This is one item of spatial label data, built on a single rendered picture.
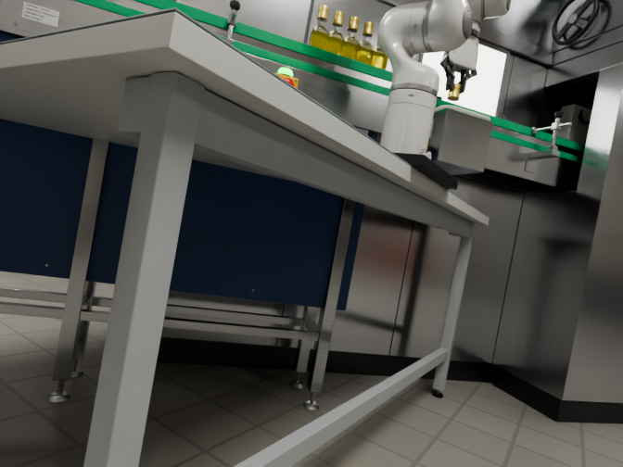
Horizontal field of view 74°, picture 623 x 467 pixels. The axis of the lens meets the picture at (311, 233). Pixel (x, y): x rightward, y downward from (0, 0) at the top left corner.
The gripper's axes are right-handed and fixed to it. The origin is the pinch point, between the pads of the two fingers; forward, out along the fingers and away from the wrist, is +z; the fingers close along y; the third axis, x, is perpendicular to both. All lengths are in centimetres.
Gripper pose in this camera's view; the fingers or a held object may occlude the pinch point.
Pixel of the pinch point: (455, 84)
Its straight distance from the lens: 145.1
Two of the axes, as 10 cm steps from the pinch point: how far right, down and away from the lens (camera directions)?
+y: -9.3, -1.6, -3.3
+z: -1.8, 9.8, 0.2
